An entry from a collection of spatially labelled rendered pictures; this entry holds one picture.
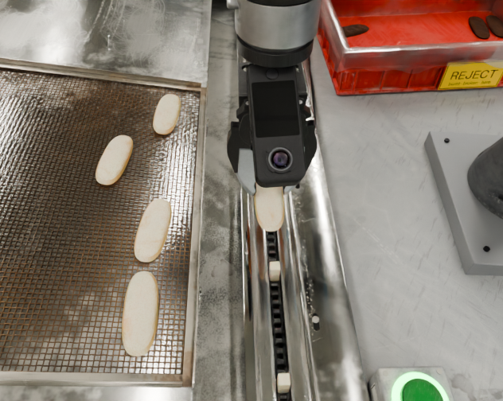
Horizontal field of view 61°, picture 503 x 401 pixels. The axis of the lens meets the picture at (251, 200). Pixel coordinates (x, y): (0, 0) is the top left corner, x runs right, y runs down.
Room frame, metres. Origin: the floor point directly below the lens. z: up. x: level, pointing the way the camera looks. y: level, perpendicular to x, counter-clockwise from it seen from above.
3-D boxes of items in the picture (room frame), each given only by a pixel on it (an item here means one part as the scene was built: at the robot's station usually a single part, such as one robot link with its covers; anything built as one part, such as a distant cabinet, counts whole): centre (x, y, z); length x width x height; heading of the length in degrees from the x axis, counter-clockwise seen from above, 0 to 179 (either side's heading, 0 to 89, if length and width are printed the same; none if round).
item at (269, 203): (0.34, -0.02, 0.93); 0.10 x 0.04 x 0.01; 2
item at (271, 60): (0.37, -0.02, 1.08); 0.09 x 0.08 x 0.12; 2
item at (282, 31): (0.37, -0.02, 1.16); 0.08 x 0.08 x 0.05
